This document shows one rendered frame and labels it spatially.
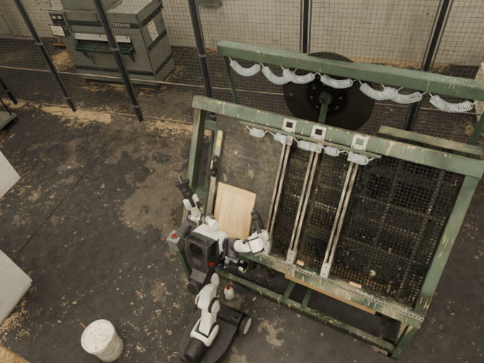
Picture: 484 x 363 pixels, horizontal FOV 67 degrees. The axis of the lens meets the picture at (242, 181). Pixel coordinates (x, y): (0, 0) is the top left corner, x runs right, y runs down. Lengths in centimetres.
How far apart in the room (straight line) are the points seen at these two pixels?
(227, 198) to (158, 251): 158
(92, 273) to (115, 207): 99
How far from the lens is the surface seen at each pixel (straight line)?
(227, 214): 332
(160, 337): 408
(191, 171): 337
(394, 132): 303
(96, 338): 390
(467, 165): 271
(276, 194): 303
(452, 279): 451
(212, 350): 373
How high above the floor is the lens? 365
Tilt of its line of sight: 46 degrees down
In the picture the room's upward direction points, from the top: 8 degrees counter-clockwise
